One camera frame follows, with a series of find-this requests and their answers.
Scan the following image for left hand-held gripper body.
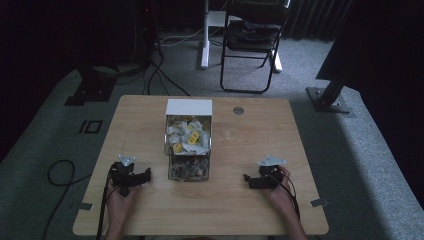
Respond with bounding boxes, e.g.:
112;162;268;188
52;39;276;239
109;153;141;198

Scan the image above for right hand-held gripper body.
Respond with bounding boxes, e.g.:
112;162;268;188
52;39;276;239
257;154;287;190

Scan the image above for person's left hand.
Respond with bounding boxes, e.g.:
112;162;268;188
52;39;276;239
106;185;141;218

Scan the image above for pile of dark wrapped packets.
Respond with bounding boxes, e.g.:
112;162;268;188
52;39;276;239
169;155;210;181

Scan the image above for clear glass cup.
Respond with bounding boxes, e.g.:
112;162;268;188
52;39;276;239
220;120;237;141

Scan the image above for pile of white tea bags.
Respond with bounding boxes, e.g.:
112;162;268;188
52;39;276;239
166;115;212;156

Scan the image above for white tea bag dispenser box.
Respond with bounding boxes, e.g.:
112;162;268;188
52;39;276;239
164;98;214;183

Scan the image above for black stand base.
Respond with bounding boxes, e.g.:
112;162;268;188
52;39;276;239
64;65;118;107

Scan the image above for white desk leg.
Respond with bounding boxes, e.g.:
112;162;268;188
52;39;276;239
200;0;214;70
271;49;284;74

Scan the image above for black folding chair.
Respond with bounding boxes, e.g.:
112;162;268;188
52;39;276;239
219;0;290;95

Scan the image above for dark curtain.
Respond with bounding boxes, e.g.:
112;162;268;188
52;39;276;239
285;0;355;43

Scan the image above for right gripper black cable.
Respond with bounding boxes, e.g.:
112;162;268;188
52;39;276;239
275;170;301;222

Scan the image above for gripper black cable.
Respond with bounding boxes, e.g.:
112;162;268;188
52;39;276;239
95;169;116;240
275;170;301;222

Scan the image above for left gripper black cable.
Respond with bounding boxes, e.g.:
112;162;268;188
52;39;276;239
95;169;116;240

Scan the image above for black floor cable loop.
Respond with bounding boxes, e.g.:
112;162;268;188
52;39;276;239
40;159;93;240

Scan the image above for metal stand base with post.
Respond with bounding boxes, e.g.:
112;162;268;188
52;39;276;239
305;78;356;119

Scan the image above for black floor cables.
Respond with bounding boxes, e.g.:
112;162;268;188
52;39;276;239
142;39;192;98

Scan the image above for white floor cable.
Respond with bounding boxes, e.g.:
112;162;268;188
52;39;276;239
159;27;205;47

